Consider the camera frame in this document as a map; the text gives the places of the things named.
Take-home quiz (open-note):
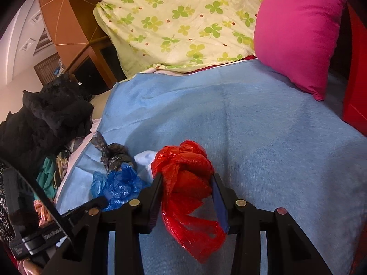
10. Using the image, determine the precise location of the black white floral garment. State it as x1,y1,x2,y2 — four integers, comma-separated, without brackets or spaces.
0,160,18,244

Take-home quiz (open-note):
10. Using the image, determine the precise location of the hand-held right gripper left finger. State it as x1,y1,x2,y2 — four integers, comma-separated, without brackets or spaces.
43,173,164,275

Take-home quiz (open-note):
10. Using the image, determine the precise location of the red plastic bag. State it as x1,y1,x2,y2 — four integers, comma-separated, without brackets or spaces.
151,140,227,264

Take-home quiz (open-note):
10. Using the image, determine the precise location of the white paper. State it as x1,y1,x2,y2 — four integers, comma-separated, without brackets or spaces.
133,150,157,184

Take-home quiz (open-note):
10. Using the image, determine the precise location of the black jacket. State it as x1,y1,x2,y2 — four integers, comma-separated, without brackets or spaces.
0,73,95,167

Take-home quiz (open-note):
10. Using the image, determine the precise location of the black plastic bag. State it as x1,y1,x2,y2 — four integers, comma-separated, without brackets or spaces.
92,131,136,174

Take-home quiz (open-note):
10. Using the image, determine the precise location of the blue plastic bag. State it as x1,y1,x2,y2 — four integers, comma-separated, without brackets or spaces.
91,163,152,211

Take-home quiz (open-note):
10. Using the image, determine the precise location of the teal cloth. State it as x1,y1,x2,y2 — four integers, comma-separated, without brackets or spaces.
36,156,62,198

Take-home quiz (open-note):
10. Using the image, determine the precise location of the green clover print quilt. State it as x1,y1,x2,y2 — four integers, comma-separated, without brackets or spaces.
94,0,276,73

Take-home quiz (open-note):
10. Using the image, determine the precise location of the pink striped scarf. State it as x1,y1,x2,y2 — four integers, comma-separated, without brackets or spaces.
33,199,56,227

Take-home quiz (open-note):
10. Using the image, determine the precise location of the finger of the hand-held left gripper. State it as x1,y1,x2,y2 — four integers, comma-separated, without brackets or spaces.
59,196,109,221

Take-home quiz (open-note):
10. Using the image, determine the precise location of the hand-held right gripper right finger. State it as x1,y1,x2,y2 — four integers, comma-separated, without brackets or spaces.
211,173,333,275

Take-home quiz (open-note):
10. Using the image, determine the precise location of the brown woven door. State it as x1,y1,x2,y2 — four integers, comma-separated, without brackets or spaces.
34,53,68,85

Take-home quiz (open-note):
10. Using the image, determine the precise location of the pink pillow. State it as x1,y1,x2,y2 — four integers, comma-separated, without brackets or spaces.
254,0,346,101

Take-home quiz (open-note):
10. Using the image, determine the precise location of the red paper shopping bag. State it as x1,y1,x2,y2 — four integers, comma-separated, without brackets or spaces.
342,3,367,138

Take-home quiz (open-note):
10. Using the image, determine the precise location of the brown wooden cabinet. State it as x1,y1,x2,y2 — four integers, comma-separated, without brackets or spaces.
37,0,95,63

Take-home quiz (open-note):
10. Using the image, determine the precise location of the white sheet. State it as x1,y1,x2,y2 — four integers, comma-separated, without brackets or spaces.
53,117,101,207

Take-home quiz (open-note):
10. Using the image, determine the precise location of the light blue towel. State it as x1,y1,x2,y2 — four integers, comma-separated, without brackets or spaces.
54,60,367,275

